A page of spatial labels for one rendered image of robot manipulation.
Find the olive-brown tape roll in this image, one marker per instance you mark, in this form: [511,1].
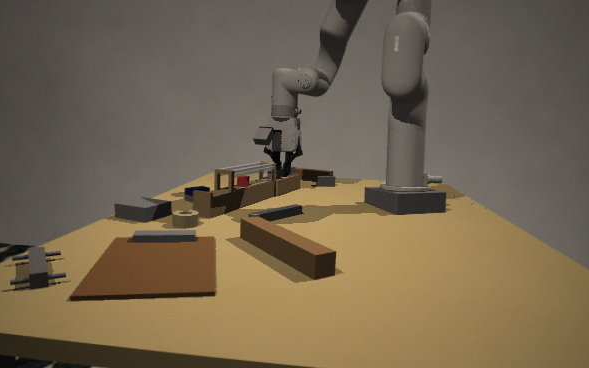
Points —
[185,218]

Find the brown wooden beam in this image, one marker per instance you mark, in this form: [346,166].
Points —
[306,256]

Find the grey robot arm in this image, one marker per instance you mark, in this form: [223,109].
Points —
[402,78]

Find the brown clipboard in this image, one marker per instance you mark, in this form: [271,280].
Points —
[152,264]

